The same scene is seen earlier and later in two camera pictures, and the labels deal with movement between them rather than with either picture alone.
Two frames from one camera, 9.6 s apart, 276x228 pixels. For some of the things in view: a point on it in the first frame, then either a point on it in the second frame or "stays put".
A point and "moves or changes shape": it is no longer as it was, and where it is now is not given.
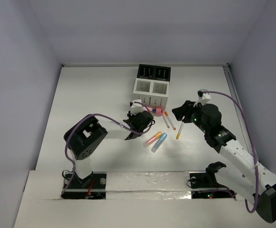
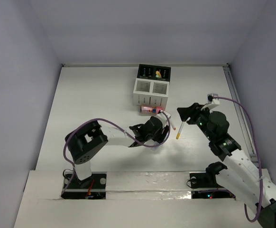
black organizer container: (154, 72) stays put
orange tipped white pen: (171, 124) stays put
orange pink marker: (157, 135) moves or changes shape
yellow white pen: (180, 128) stays put
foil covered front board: (147, 185) stays put
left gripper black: (135, 122) to (161, 132)
